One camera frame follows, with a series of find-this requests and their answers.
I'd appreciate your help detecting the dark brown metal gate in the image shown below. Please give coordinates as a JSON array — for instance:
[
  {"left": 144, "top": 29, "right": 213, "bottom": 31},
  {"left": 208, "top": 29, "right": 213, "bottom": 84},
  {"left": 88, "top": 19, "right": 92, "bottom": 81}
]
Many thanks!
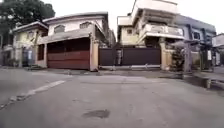
[{"left": 98, "top": 46, "right": 162, "bottom": 67}]

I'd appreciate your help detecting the cream house with red gate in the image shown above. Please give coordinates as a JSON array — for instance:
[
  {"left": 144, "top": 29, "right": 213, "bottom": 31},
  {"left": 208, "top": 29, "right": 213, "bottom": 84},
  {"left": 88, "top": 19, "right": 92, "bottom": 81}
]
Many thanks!
[{"left": 34, "top": 11, "right": 111, "bottom": 72}]

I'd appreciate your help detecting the concrete gate pillar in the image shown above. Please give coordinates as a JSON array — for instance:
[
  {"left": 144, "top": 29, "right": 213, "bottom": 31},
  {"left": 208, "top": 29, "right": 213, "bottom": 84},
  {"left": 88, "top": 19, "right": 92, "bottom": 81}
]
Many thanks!
[{"left": 159, "top": 37, "right": 172, "bottom": 71}]

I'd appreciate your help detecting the cream multi-storey building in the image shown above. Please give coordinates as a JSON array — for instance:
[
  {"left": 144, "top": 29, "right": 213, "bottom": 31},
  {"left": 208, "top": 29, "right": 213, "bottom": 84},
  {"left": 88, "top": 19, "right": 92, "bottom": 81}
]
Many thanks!
[{"left": 116, "top": 0, "right": 186, "bottom": 48}]

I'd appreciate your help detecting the yellow house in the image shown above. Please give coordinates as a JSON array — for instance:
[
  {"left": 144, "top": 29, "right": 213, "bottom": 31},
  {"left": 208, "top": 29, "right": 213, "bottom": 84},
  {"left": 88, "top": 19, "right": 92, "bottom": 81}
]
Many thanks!
[{"left": 11, "top": 21, "right": 50, "bottom": 68}]

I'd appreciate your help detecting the blue-grey building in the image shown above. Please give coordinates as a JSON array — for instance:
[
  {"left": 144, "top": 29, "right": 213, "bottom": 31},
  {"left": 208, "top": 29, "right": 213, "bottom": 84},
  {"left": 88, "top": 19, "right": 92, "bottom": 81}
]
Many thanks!
[{"left": 174, "top": 14, "right": 218, "bottom": 71}]

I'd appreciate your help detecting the large green tree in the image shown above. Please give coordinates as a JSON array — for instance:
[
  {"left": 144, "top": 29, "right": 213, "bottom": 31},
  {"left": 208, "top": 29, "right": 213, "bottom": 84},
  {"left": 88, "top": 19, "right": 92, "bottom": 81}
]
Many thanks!
[{"left": 0, "top": 0, "right": 56, "bottom": 36}]

